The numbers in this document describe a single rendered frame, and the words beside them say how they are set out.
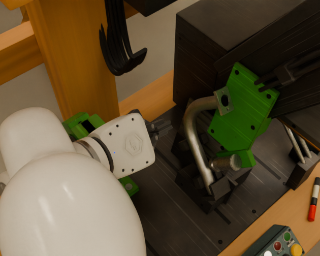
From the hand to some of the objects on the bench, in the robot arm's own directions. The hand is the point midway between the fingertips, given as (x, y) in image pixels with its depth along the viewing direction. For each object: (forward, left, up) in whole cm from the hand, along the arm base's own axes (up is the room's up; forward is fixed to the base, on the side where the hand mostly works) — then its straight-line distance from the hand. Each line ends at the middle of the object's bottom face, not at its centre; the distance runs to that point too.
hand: (159, 128), depth 76 cm
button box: (-28, -14, -36) cm, 48 cm away
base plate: (+5, -28, -36) cm, 46 cm away
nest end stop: (-8, -12, -31) cm, 34 cm away
